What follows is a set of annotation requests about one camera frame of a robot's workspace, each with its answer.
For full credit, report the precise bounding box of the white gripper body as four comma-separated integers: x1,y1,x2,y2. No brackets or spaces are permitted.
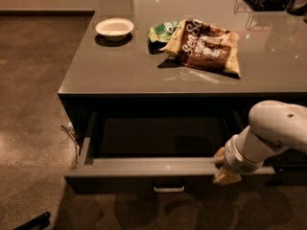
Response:
224,135,263,175

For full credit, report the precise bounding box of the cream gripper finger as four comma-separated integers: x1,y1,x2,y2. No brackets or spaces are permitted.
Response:
213,147,224,166
213,167,242,185

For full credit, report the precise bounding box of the dark drawer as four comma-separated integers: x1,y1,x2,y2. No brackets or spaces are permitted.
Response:
265,149,307,168
266,168,307,186
63,109,276,194

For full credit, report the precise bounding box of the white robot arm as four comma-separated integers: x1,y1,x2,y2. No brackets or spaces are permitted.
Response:
213,101,307,185

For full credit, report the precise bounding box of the dark counter cabinet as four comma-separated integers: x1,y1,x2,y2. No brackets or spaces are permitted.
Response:
57,0,307,192

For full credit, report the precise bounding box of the brown chip bag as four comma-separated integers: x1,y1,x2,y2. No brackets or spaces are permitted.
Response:
161,19,241,78

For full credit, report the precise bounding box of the green snack bag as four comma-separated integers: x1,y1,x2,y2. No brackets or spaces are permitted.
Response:
148,21,179,43

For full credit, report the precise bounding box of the white paper bowl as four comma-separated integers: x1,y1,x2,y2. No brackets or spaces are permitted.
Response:
95,18,134,41

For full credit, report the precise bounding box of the dark object top right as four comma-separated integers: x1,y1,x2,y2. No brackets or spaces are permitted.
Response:
286,0,307,16

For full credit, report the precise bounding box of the black object on floor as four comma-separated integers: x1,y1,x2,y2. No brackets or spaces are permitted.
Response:
13,212,51,230

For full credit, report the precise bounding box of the wire rack beside cabinet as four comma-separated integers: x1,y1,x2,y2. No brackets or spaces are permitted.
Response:
60,123,83,164

